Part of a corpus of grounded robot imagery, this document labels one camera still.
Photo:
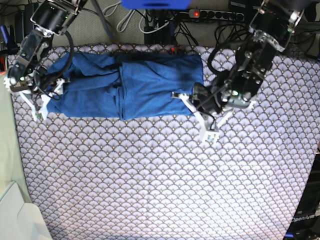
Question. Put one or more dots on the fan-patterned tablecloth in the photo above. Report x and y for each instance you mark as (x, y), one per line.
(152, 178)

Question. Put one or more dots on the black OpenArm box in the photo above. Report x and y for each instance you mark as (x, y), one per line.
(305, 224)

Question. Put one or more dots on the blue box overhead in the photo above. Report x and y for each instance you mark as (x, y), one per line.
(156, 4)

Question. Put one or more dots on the white power strip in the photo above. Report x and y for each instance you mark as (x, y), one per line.
(216, 15)

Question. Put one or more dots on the white plastic bin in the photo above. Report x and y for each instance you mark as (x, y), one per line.
(20, 220)

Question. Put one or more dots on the blue long-sleeve T-shirt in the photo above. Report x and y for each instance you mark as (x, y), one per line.
(127, 85)

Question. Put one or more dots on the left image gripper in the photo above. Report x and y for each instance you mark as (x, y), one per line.
(28, 87)

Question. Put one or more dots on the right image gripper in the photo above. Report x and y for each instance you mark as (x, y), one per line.
(213, 106)

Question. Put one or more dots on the blue handled clamp left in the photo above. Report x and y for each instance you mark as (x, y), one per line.
(9, 41)

